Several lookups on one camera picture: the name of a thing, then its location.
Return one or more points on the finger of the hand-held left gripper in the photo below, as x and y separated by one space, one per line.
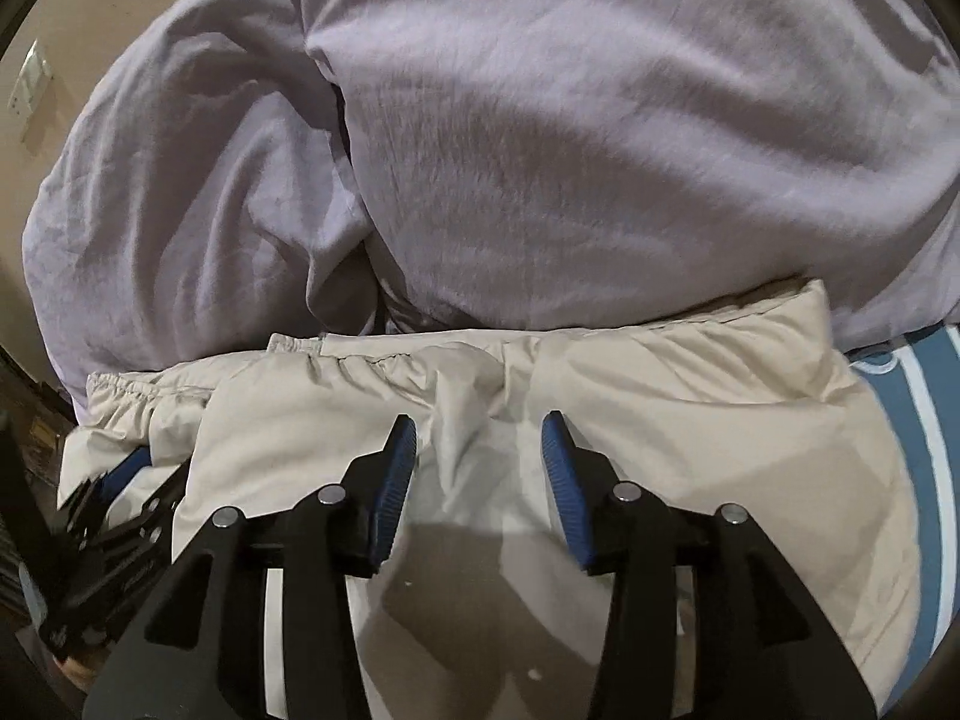
161 499
124 469

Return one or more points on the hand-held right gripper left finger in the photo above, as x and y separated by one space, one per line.
390 487

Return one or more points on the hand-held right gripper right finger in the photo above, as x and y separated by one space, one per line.
564 495

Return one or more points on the beige puffer jacket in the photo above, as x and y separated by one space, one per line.
675 427

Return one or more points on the large purple pillow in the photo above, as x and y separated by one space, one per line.
187 202

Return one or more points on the blue white striped bed sheet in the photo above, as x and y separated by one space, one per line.
930 465

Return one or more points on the small purple pillow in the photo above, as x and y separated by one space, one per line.
600 127

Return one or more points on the white wall socket panel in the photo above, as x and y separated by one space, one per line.
30 82

